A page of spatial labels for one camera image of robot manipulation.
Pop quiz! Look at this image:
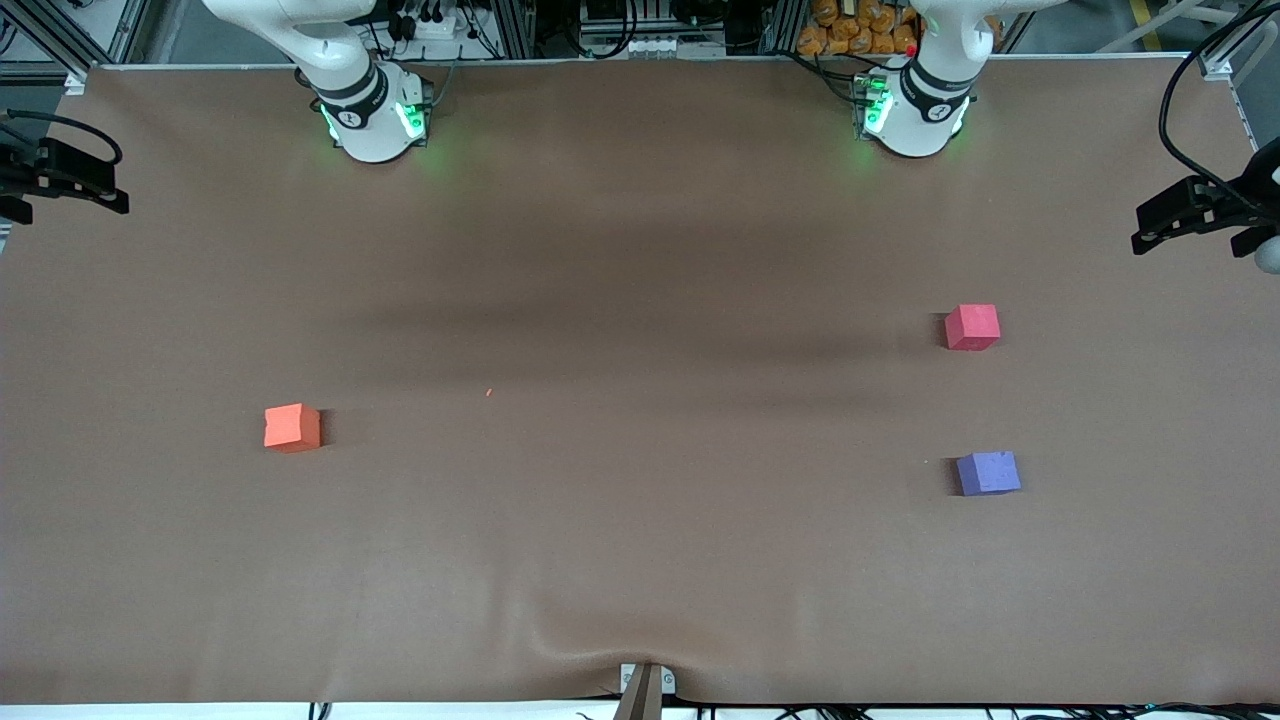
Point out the orange foam block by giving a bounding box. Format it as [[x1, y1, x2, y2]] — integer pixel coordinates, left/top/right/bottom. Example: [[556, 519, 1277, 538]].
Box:
[[264, 403, 323, 454]]

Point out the red foam block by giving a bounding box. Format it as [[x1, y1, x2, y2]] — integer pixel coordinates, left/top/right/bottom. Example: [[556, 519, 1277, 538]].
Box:
[[944, 304, 1002, 352]]

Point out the purple foam block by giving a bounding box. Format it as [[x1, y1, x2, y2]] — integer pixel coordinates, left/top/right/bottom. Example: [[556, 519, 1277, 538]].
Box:
[[956, 450, 1023, 498]]

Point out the pile of orange objects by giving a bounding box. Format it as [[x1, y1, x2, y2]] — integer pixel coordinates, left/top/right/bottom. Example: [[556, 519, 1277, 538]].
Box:
[[796, 0, 922, 58]]

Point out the white power strip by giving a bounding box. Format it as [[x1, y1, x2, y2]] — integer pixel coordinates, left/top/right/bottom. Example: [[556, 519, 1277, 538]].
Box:
[[398, 12, 463, 43]]

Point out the large table cover mat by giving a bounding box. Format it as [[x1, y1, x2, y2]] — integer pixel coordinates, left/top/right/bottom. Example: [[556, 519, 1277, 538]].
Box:
[[0, 55, 1280, 707]]

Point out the metal table edge bracket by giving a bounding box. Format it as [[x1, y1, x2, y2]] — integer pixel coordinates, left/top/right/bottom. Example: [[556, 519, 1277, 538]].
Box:
[[613, 662, 678, 720]]

